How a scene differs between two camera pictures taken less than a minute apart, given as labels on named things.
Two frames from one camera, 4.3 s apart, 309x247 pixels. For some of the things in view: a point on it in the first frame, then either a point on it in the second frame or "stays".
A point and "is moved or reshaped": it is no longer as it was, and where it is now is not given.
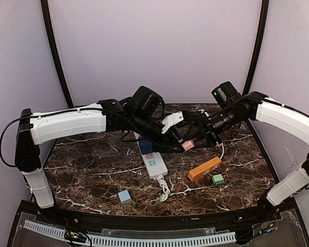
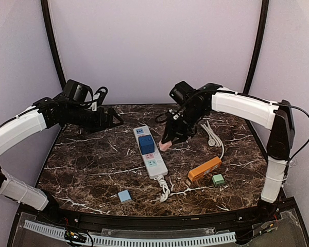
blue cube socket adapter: (146, 146) stays
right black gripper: (209, 129) -> (179, 126)
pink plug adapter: (188, 145) is moved or reshaped
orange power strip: (204, 169) stays
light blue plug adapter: (124, 195) stays
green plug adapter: (218, 179) stays
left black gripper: (168, 136) -> (104, 117)
